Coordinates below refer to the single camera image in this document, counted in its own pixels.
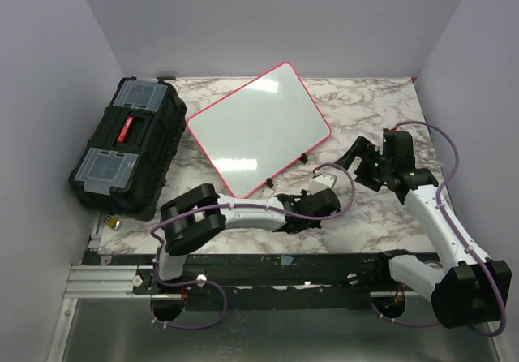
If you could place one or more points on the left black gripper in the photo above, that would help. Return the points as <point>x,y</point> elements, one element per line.
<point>315,224</point>

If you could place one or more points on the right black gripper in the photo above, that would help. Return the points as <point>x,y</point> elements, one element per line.
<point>366,149</point>

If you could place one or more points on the pink framed whiteboard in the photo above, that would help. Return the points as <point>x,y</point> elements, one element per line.
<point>255,132</point>

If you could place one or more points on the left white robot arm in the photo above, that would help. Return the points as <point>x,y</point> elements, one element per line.
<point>191,220</point>

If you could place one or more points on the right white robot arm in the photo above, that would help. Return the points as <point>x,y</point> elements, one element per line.
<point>469,288</point>

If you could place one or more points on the blue tape piece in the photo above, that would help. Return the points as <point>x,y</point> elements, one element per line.
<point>286,260</point>

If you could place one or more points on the black toolbox with clear lids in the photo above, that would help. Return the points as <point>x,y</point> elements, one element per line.
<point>123,168</point>

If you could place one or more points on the small yellow metal part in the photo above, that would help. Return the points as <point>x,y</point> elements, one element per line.
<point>112,222</point>

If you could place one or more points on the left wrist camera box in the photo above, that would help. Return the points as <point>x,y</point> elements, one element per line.
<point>322,180</point>

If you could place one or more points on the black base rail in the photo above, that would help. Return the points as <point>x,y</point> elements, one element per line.
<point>260,282</point>

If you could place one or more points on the aluminium extrusion rail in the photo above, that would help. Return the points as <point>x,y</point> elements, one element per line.
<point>100,282</point>

